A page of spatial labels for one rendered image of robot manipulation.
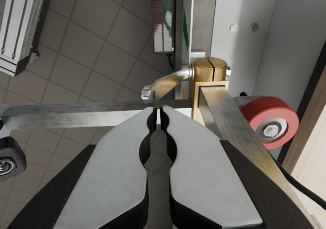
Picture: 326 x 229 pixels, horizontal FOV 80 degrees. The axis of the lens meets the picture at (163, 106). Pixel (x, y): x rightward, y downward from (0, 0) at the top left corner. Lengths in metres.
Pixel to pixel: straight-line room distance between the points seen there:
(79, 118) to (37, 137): 1.38
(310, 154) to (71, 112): 0.39
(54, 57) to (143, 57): 0.51
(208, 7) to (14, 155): 0.39
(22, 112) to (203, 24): 0.36
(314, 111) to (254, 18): 0.28
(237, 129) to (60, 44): 1.16
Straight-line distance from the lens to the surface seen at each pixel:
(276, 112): 0.31
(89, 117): 0.34
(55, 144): 1.71
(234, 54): 0.57
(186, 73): 0.29
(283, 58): 0.52
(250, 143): 0.20
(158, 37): 0.43
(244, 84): 0.61
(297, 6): 0.51
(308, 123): 0.38
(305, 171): 0.44
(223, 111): 0.24
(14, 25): 1.08
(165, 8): 0.42
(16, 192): 2.33
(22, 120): 0.39
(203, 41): 0.45
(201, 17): 0.44
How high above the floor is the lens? 1.12
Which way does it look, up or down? 58 degrees down
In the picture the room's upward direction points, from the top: 176 degrees clockwise
